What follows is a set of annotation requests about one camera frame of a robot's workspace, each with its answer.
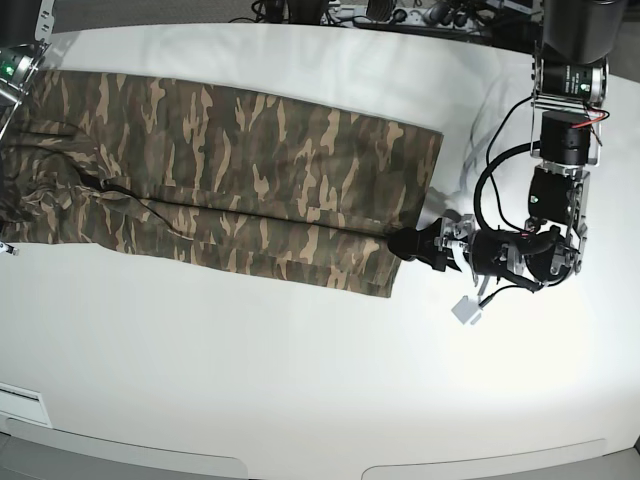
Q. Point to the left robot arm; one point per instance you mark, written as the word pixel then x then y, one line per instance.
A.
pixel 570 74

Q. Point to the power strip with cables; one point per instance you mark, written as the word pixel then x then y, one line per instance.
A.
pixel 455 16

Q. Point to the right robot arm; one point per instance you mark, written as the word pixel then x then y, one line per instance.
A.
pixel 26 30

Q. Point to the camouflage T-shirt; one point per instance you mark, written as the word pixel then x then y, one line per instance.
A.
pixel 219 177

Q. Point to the white label bottom left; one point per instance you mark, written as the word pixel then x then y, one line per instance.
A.
pixel 23 405

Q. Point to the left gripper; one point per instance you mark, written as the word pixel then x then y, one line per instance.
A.
pixel 480 252

